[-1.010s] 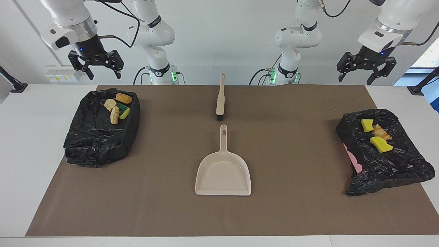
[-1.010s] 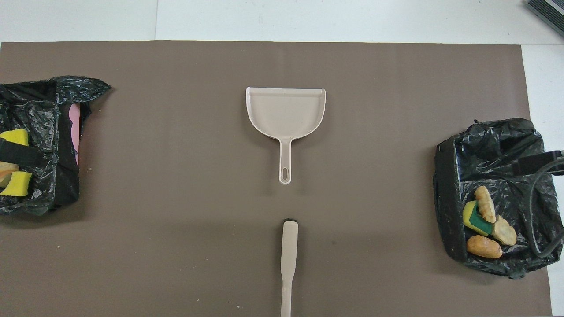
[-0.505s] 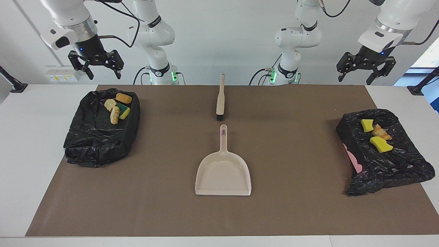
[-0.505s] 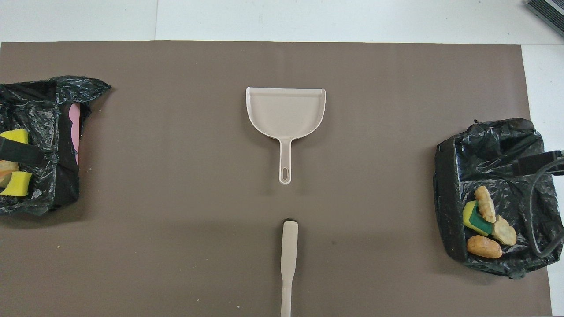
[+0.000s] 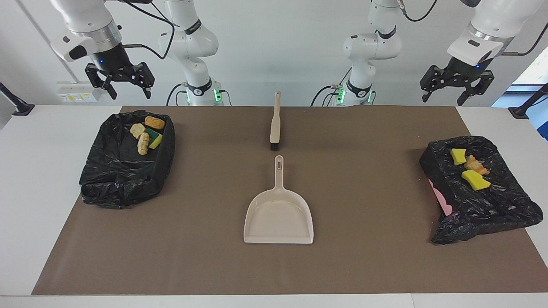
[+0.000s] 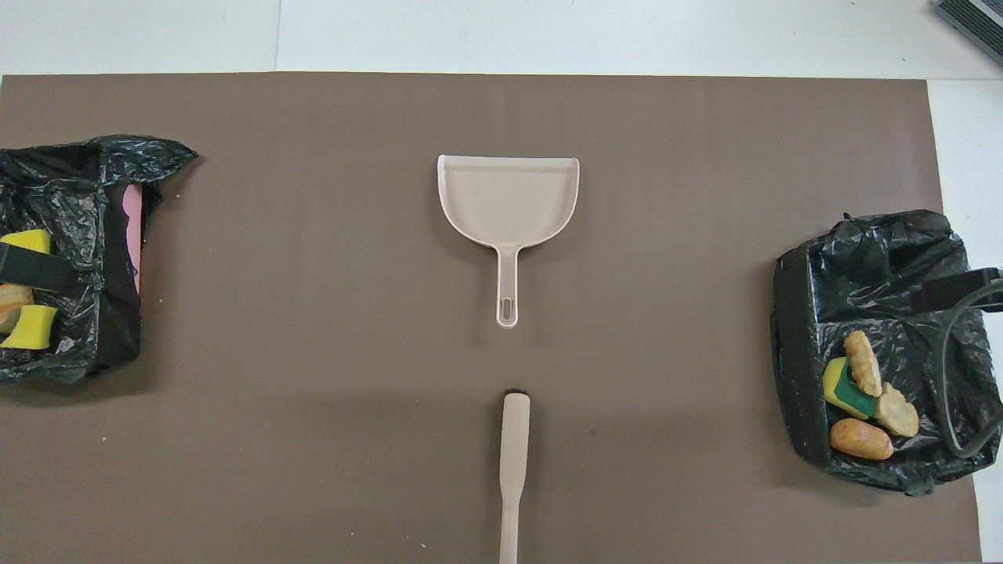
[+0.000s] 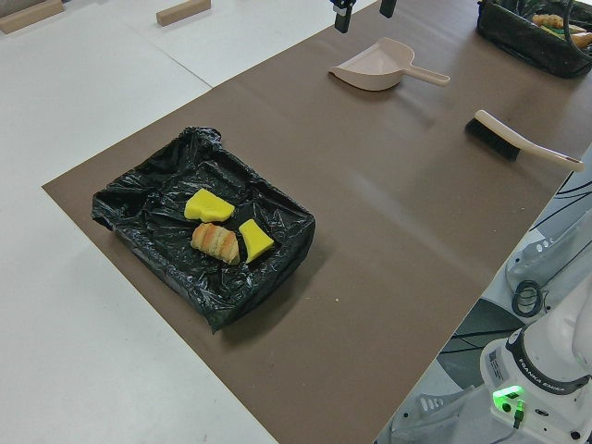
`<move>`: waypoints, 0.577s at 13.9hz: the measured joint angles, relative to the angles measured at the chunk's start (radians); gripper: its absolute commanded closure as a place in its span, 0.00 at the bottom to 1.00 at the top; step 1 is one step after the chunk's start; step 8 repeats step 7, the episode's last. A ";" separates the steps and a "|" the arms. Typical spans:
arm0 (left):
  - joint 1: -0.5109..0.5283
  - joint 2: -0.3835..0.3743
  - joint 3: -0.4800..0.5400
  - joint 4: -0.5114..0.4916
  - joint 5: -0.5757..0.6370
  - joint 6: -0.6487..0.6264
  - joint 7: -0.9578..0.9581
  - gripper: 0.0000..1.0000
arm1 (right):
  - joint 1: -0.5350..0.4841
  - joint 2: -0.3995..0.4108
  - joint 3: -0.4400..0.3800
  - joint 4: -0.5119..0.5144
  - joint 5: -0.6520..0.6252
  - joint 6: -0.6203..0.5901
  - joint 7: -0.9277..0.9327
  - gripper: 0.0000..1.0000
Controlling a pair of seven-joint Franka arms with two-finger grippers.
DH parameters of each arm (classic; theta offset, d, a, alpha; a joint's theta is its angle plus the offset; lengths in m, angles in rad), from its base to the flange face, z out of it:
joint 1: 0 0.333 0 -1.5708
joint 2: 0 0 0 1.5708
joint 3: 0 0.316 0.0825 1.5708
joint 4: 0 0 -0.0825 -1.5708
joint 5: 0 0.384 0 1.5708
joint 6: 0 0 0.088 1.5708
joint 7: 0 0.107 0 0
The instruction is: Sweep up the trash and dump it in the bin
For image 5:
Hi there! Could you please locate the black bag lined bin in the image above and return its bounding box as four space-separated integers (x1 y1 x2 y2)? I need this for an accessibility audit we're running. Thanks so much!
79 110 176 209

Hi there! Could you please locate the striped croissant piece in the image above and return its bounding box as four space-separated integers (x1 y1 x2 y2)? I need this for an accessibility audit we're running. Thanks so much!
465 154 490 176

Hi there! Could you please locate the black left base cable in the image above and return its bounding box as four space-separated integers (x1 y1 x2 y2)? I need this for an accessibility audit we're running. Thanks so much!
310 66 352 107

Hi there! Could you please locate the black base cable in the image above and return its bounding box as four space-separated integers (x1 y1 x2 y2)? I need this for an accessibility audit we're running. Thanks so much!
310 66 352 107
166 83 234 107

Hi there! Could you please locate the pink plastic bin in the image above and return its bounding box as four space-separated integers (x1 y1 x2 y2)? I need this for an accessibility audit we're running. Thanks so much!
428 179 453 216

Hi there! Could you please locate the white wall outlet box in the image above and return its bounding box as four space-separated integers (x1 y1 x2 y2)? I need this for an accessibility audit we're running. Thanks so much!
57 81 103 103

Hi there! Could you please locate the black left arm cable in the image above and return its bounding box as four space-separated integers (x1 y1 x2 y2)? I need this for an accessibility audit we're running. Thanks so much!
398 0 548 56

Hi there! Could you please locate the black crumpled trash bag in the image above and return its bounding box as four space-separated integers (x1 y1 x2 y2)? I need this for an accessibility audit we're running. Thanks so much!
419 136 543 245

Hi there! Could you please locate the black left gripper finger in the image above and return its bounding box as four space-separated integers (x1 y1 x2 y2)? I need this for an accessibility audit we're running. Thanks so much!
457 70 495 107
420 65 448 103

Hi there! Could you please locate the beige hand brush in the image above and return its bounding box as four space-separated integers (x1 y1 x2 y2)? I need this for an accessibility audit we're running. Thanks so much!
269 91 282 151

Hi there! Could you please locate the brown table mat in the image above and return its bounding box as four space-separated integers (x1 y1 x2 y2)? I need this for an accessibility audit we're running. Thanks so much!
31 106 548 296

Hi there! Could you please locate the black clamp stand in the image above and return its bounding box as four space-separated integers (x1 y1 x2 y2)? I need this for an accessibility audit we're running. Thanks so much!
0 82 36 117
508 83 548 119

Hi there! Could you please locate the yellow green scouring sponge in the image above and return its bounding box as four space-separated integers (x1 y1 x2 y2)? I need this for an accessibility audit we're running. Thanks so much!
146 128 163 149

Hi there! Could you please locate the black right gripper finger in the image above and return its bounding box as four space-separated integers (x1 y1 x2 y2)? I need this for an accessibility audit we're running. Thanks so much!
85 63 117 100
133 62 156 100

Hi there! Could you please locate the black right base cable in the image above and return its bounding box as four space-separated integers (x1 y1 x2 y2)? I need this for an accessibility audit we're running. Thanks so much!
166 83 234 107

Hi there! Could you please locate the beige plastic dustpan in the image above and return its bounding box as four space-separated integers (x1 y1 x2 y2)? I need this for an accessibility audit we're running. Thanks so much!
244 155 314 245

